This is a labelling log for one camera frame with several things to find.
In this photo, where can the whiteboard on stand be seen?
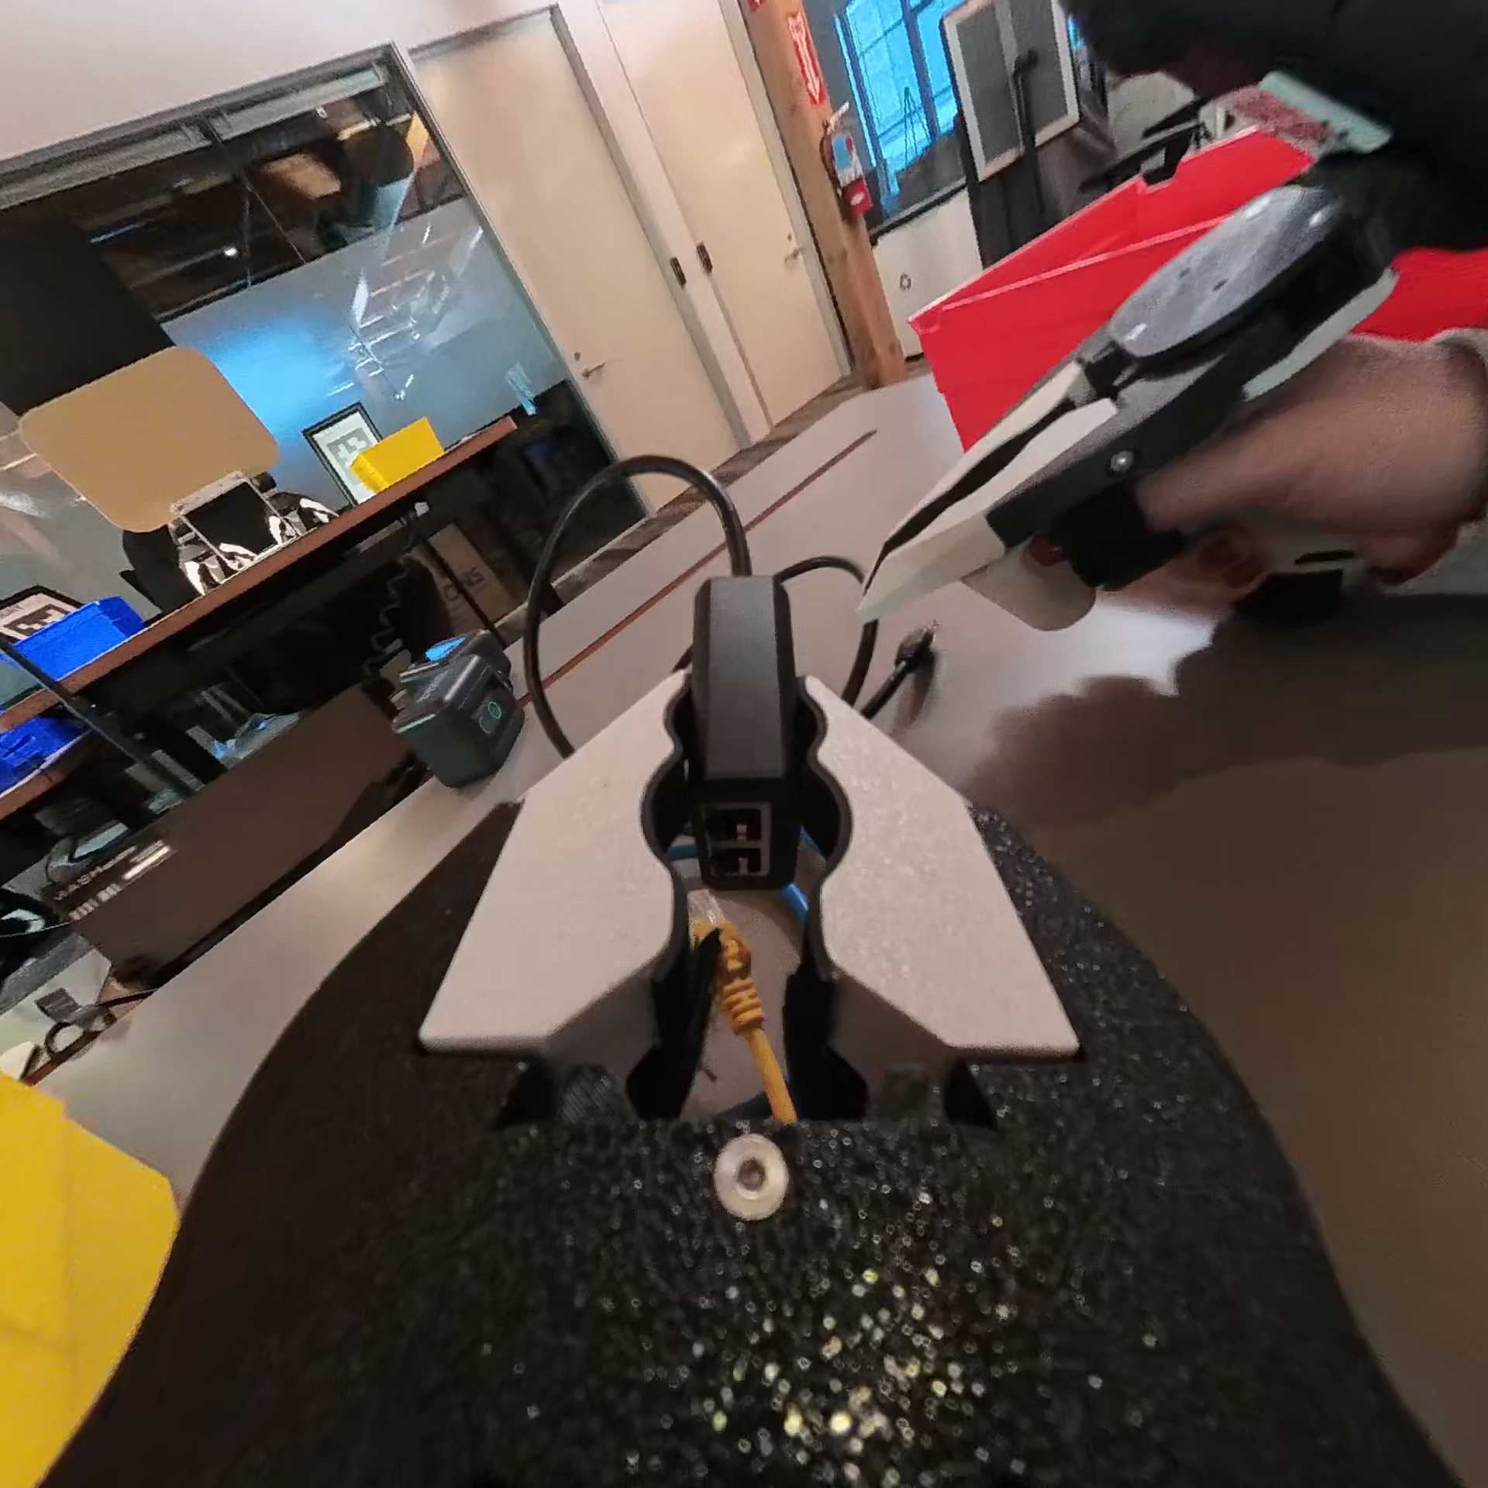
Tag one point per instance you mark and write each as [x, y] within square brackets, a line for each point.
[1011, 81]

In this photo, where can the wooden post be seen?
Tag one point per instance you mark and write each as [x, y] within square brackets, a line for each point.
[843, 301]

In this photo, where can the red plastic bin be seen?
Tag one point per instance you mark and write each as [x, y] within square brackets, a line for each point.
[1022, 336]

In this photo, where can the tan panel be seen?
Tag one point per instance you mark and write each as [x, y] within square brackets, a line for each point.
[151, 435]

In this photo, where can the wooden desk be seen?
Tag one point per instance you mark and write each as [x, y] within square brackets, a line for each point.
[290, 545]

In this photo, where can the person's right forearm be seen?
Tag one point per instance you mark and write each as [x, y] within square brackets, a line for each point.
[1470, 349]

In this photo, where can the large yellow plastic bin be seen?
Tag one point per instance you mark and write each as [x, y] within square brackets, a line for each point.
[69, 1256]

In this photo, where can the printed marker tag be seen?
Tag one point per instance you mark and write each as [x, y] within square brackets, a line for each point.
[34, 613]

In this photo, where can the dark cardboard box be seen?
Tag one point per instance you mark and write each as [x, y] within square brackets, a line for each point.
[255, 836]

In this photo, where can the red wall sign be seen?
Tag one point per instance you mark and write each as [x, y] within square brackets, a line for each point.
[804, 51]

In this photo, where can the black ethernet adapter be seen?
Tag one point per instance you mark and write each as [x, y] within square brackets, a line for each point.
[744, 685]

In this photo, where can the framed printed marker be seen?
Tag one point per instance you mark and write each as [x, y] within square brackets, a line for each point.
[338, 450]

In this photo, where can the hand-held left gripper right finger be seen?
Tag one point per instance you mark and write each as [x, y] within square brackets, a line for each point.
[930, 917]

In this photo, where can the person's right hand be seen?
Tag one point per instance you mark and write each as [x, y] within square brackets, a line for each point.
[1336, 453]

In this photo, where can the red fire extinguisher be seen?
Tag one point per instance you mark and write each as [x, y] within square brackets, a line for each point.
[847, 163]

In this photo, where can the small yellow bin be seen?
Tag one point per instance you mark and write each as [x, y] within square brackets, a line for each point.
[400, 455]

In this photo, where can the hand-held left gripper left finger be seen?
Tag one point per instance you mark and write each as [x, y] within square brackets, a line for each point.
[569, 907]

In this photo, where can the blue plastic bin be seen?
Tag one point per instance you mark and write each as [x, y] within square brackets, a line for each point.
[34, 744]
[87, 627]

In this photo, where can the white door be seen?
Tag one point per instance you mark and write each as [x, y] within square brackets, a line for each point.
[558, 232]
[732, 150]

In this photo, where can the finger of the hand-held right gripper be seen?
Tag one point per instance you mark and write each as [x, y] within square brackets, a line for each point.
[941, 563]
[1022, 435]

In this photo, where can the dark power bank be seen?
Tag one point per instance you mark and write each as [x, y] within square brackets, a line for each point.
[459, 714]

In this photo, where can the brown printed cardboard box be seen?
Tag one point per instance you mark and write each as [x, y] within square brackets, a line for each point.
[471, 575]

